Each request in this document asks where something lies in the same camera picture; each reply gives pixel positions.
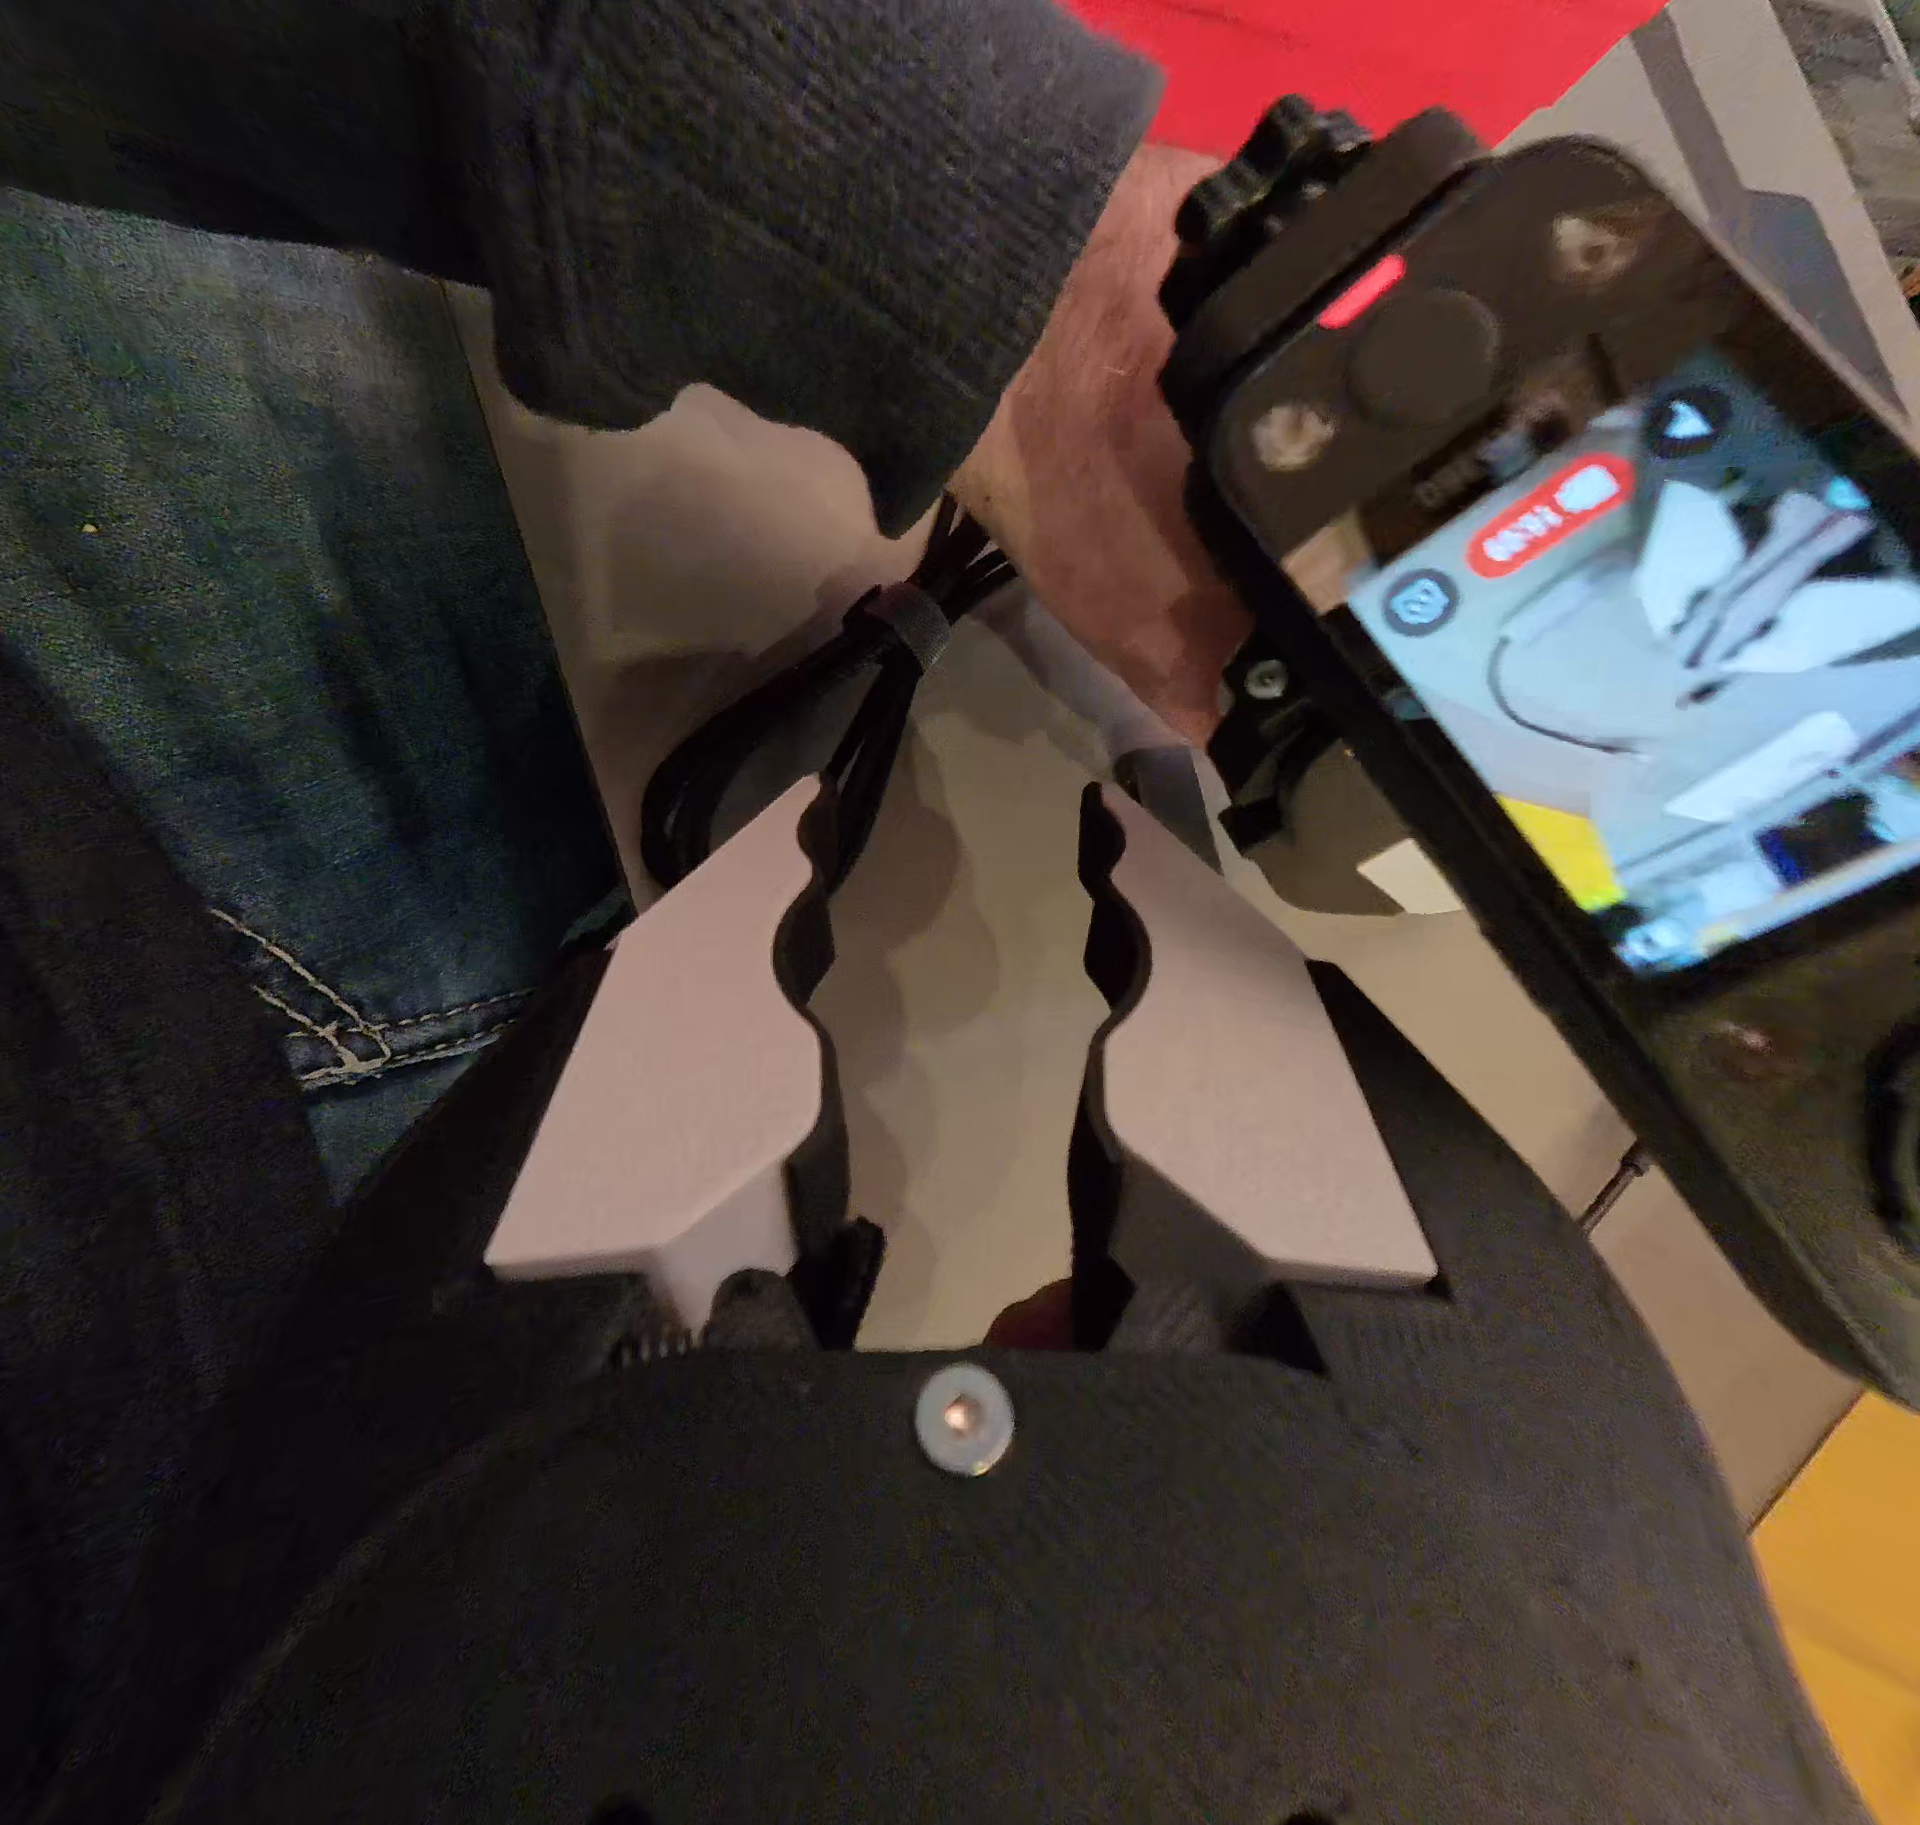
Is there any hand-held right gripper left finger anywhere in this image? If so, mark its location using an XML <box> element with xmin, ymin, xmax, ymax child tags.
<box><xmin>485</xmin><ymin>783</ymin><xmax>850</xmax><ymax>1282</ymax></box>

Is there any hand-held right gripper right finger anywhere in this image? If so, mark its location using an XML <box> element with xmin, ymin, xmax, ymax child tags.
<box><xmin>1076</xmin><ymin>784</ymin><xmax>1442</xmax><ymax>1294</ymax></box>

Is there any thick smooth black cable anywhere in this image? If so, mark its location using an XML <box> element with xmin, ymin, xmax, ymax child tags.
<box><xmin>636</xmin><ymin>491</ymin><xmax>1022</xmax><ymax>898</ymax></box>

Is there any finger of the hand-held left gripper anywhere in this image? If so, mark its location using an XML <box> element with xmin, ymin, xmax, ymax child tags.
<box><xmin>891</xmin><ymin>595</ymin><xmax>1216</xmax><ymax>875</ymax></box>

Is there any person's left forearm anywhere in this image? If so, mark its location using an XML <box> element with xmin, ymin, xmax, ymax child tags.
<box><xmin>0</xmin><ymin>0</ymin><xmax>1165</xmax><ymax>539</ymax></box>

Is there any person's right hand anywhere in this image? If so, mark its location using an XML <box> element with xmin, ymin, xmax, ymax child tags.
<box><xmin>985</xmin><ymin>1282</ymin><xmax>1081</xmax><ymax>1355</ymax></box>

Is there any person's blue jeans leg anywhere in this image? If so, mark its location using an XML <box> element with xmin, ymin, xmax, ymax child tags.
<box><xmin>0</xmin><ymin>190</ymin><xmax>647</xmax><ymax>1198</ymax></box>

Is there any person's left hand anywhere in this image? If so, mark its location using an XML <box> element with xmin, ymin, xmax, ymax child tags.
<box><xmin>955</xmin><ymin>145</ymin><xmax>1246</xmax><ymax>741</ymax></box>

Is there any yellow plastic bin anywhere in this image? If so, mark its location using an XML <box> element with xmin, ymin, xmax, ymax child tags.
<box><xmin>1755</xmin><ymin>1390</ymin><xmax>1920</xmax><ymax>1825</ymax></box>

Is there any red plastic bin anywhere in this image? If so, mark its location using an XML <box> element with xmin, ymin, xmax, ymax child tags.
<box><xmin>960</xmin><ymin>0</ymin><xmax>1771</xmax><ymax>153</ymax></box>

